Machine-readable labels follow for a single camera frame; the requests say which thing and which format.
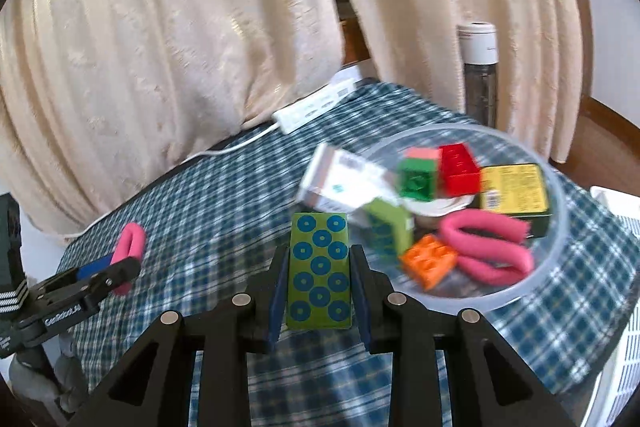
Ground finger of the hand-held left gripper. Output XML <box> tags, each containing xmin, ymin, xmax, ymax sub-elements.
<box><xmin>74</xmin><ymin>255</ymin><xmax>120</xmax><ymax>281</ymax></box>
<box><xmin>29</xmin><ymin>257</ymin><xmax>142</xmax><ymax>309</ymax></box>

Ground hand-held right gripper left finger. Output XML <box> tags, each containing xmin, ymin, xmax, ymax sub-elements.
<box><xmin>65</xmin><ymin>244</ymin><xmax>291</xmax><ymax>427</ymax></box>

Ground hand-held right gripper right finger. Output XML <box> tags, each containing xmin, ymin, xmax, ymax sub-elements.
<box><xmin>350</xmin><ymin>244</ymin><xmax>576</xmax><ymax>427</ymax></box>

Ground pink foam loop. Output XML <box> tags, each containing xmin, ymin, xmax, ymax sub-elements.
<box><xmin>439</xmin><ymin>212</ymin><xmax>536</xmax><ymax>285</ymax></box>
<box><xmin>109</xmin><ymin>222</ymin><xmax>147</xmax><ymax>297</ymax></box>

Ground green blue-dotted block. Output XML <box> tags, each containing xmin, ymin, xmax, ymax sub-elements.
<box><xmin>286</xmin><ymin>211</ymin><xmax>355</xmax><ymax>330</ymax></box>
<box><xmin>365</xmin><ymin>198</ymin><xmax>416</xmax><ymax>264</ymax></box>

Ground orange toy block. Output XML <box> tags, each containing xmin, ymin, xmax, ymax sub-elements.
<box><xmin>400</xmin><ymin>233</ymin><xmax>459</xmax><ymax>292</ymax></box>

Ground white medicine box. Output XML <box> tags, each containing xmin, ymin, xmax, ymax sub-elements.
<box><xmin>297</xmin><ymin>143</ymin><xmax>401</xmax><ymax>214</ymax></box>

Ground white plastic spool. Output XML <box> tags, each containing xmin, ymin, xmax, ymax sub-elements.
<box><xmin>415</xmin><ymin>194</ymin><xmax>473</xmax><ymax>228</ymax></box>

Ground green and pink block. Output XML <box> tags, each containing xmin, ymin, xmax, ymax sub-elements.
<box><xmin>397</xmin><ymin>147</ymin><xmax>441</xmax><ymax>202</ymax></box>

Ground red toy block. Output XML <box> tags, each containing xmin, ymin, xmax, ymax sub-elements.
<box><xmin>438</xmin><ymin>143</ymin><xmax>482</xmax><ymax>196</ymax></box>

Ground dark green box yellow label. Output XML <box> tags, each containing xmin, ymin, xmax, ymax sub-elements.
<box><xmin>479</xmin><ymin>163</ymin><xmax>555</xmax><ymax>238</ymax></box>

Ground clear plastic bowl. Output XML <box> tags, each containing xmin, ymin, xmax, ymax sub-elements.
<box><xmin>345</xmin><ymin>123</ymin><xmax>571</xmax><ymax>314</ymax></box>

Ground person's left hand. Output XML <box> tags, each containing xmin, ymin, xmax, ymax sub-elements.
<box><xmin>9</xmin><ymin>336</ymin><xmax>90</xmax><ymax>415</ymax></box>

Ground blue plaid cloth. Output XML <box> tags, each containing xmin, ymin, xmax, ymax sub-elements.
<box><xmin>55</xmin><ymin>79</ymin><xmax>637</xmax><ymax>427</ymax></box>

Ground white power strip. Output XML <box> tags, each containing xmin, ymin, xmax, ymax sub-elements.
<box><xmin>272</xmin><ymin>79</ymin><xmax>357</xmax><ymax>132</ymax></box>

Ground wide cream patterned curtain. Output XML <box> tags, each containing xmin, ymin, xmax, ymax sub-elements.
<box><xmin>0</xmin><ymin>0</ymin><xmax>346</xmax><ymax>238</ymax></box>

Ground white and grey bottle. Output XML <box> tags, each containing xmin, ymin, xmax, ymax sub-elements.
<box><xmin>457</xmin><ymin>22</ymin><xmax>499</xmax><ymax>128</ymax></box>

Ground white power cable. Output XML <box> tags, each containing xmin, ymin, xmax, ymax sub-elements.
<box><xmin>182</xmin><ymin>121</ymin><xmax>281</xmax><ymax>164</ymax></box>

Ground wooden frame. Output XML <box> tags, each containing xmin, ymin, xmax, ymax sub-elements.
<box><xmin>335</xmin><ymin>0</ymin><xmax>373</xmax><ymax>68</ymax></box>

